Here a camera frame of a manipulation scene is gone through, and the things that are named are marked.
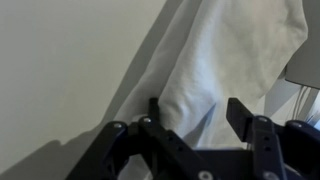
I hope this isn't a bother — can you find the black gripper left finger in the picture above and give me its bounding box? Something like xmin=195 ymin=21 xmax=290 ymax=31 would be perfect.
xmin=65 ymin=97 xmax=214 ymax=180

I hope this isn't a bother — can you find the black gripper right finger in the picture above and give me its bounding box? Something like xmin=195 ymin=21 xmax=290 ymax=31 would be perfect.
xmin=226 ymin=97 xmax=320 ymax=180

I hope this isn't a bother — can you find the white towel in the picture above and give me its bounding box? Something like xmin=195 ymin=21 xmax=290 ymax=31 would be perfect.
xmin=113 ymin=0 xmax=309 ymax=180

